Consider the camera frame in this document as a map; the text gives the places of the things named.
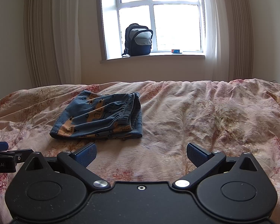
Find blue orange patterned pants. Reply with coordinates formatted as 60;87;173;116
50;90;143;140

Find beige left curtain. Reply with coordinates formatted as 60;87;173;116
24;0;81;87

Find pink floral bed duvet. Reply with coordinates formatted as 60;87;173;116
0;79;280;223

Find dark blue grey backpack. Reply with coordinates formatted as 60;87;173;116
122;23;154;57

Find small blue red box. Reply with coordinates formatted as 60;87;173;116
171;49;183;54

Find beige curtain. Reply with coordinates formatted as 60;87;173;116
203;0;253;81
24;0;81;87

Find white window frame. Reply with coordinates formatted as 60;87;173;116
97;0;206;60

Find beige right curtain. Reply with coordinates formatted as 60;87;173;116
203;0;253;81

